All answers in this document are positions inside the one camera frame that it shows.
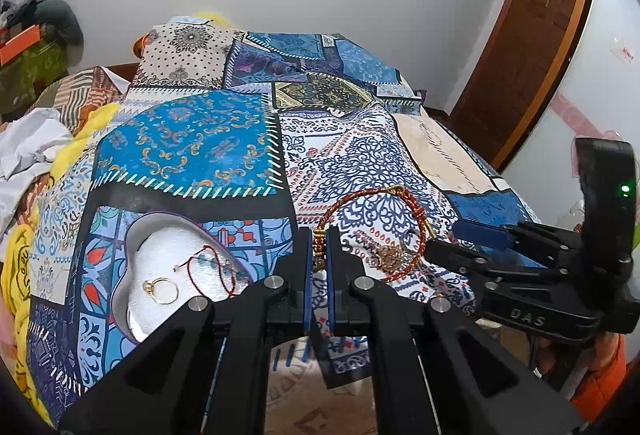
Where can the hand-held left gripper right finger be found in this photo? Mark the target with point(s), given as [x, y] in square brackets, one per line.
[331, 280]

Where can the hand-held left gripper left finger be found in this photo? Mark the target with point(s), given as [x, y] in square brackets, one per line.
[306, 280]

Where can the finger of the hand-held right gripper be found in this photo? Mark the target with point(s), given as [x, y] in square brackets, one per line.
[452, 255]
[480, 231]

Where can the heart-shaped tin box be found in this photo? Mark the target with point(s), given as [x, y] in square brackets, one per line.
[150, 255]

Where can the person's right forearm orange sleeve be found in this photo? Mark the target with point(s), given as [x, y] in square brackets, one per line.
[600, 375]

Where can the ornate gold pendant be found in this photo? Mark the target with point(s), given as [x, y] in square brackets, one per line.
[387, 258]

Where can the beige patterned sheet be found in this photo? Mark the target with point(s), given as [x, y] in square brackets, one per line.
[310, 400]

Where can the blue patchwork printed blanket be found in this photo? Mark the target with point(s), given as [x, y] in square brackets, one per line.
[200, 145]

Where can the brown wooden door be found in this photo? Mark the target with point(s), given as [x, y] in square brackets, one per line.
[530, 40]

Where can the yellow blanket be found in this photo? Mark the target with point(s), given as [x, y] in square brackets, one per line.
[15, 275]

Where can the orange striped cloth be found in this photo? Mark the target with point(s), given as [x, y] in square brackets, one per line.
[80, 92]

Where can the white crumpled cloth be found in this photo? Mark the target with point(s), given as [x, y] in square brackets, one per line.
[30, 140]

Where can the green patterned cloth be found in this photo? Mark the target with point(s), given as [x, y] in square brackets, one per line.
[30, 80]

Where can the orange box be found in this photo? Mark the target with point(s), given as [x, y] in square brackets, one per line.
[20, 44]

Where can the pile of dark clothes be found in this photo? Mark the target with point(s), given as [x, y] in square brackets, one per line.
[45, 10]

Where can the pink wall sticker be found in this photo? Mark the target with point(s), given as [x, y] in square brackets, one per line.
[575, 115]

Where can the red white wall sticker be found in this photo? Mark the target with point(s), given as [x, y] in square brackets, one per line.
[625, 49]

